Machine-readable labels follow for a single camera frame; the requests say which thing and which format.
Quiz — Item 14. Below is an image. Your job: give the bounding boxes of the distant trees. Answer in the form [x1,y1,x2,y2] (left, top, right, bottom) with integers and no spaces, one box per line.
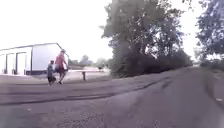
[68,54,113,70]

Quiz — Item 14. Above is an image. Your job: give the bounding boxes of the large dark tree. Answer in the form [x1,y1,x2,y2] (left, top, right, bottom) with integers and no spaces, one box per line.
[99,0,194,79]

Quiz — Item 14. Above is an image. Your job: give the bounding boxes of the grey asphalt road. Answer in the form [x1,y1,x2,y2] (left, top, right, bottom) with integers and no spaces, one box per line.
[0,65,224,128]

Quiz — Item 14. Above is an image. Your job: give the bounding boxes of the person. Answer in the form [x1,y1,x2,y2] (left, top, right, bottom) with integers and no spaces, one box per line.
[54,48,69,85]
[46,59,57,86]

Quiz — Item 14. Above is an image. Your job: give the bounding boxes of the white building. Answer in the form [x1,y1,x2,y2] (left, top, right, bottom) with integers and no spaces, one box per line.
[0,42,70,76]

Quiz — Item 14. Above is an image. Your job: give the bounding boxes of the pale paved yard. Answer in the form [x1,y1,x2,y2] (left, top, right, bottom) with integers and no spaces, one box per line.
[0,69,113,85]

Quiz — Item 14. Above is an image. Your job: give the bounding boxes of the row of trees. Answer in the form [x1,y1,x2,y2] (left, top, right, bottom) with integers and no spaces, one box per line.
[194,0,224,71]

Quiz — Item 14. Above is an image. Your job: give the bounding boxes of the short dark post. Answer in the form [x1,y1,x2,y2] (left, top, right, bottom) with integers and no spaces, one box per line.
[81,71,87,82]

